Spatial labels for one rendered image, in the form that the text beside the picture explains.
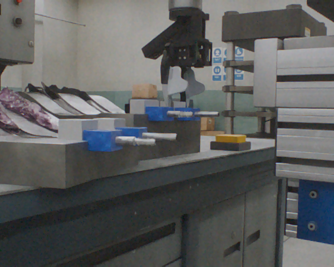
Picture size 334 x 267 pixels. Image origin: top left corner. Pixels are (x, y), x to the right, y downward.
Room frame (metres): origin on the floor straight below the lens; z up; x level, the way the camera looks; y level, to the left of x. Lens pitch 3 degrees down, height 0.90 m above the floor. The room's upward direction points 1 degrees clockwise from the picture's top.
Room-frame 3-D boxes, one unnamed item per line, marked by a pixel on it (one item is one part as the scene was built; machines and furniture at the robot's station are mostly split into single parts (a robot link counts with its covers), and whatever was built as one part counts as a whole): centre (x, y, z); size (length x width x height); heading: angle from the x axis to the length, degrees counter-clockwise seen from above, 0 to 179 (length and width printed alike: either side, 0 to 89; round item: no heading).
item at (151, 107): (0.86, 0.01, 0.89); 0.13 x 0.05 x 0.05; 57
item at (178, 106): (0.95, -0.05, 0.89); 0.13 x 0.05 x 0.05; 57
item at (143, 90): (8.51, 0.48, 1.26); 0.42 x 0.33 x 0.29; 57
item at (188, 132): (1.06, 0.20, 0.87); 0.50 x 0.26 x 0.14; 57
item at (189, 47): (0.96, -0.04, 1.05); 0.09 x 0.08 x 0.12; 57
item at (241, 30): (5.48, -1.38, 1.03); 1.54 x 0.94 x 2.06; 147
